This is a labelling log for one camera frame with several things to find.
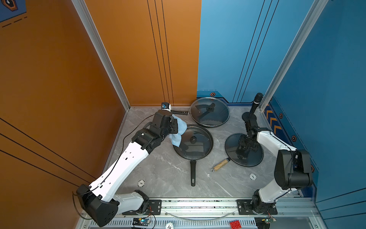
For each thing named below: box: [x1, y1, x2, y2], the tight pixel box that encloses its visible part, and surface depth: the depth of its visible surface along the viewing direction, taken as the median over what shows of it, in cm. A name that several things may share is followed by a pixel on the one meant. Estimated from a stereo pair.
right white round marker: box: [249, 173, 257, 181], surface depth 85 cm
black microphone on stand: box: [241, 92, 264, 122], surface depth 99 cm
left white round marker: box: [137, 179, 146, 188], surface depth 83 cm
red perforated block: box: [229, 219, 242, 229], surface depth 69 cm
